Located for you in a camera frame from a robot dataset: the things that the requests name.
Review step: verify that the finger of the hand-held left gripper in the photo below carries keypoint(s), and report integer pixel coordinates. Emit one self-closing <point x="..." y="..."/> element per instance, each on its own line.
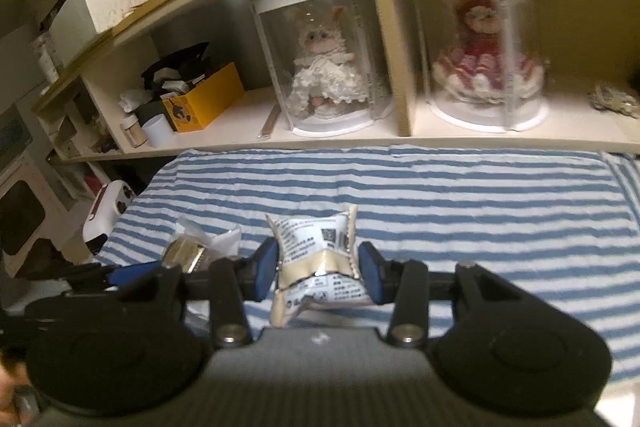
<point x="132" y="274"/>

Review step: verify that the white dress doll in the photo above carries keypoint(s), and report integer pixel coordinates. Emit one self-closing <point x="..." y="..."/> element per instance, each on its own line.
<point x="325" y="72"/>

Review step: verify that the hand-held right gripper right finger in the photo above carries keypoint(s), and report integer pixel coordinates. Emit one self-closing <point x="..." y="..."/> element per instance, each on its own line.
<point x="371" y="274"/>

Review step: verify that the black box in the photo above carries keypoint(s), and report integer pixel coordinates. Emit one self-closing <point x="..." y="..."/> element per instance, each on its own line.
<point x="150" y="109"/>

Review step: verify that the white crumpled tissue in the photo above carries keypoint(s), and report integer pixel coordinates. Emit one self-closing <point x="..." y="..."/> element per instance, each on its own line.
<point x="134" y="99"/>

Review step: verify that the clear packet with brown cake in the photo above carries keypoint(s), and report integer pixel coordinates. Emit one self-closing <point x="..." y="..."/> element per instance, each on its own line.
<point x="192" y="252"/>

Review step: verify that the red box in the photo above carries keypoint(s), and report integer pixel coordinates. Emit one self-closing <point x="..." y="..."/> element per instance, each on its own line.
<point x="92" y="184"/>

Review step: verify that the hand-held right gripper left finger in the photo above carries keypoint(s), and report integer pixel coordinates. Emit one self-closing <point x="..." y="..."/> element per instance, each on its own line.
<point x="265" y="272"/>

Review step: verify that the small brown jar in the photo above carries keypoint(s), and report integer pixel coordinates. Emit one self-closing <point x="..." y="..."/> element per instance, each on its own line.
<point x="132" y="134"/>

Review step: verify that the white cup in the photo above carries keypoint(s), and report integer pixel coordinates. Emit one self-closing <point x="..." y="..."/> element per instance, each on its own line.
<point x="159" y="132"/>

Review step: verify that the white doll in case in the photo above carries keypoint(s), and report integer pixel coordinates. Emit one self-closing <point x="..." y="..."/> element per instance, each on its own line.
<point x="270" y="7"/>

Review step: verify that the black bag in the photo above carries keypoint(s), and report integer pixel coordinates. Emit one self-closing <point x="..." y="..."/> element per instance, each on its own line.
<point x="185" y="62"/>

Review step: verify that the clear plastic jar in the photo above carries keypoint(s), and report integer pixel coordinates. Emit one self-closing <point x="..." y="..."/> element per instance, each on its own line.
<point x="47" y="57"/>

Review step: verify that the yellow box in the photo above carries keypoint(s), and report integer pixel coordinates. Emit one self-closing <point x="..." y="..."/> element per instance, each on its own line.
<point x="215" y="99"/>

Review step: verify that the red dress doll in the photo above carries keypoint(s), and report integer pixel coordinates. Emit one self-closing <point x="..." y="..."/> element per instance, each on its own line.
<point x="480" y="62"/>

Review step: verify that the white small heater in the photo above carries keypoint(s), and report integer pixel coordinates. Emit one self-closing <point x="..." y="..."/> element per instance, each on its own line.
<point x="107" y="212"/>

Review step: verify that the white cardboard box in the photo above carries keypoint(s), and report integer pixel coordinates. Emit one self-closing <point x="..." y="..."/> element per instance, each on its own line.
<point x="110" y="2"/>

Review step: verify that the white cabinet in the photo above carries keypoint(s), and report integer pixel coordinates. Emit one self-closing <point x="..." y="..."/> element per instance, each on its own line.
<point x="30" y="167"/>

